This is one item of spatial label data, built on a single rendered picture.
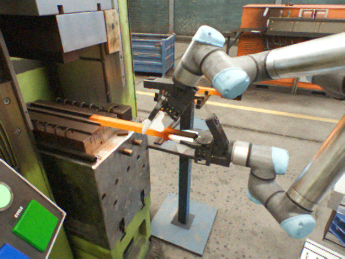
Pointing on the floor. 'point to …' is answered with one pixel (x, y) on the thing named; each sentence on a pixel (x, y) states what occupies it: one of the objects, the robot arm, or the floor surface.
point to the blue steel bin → (153, 52)
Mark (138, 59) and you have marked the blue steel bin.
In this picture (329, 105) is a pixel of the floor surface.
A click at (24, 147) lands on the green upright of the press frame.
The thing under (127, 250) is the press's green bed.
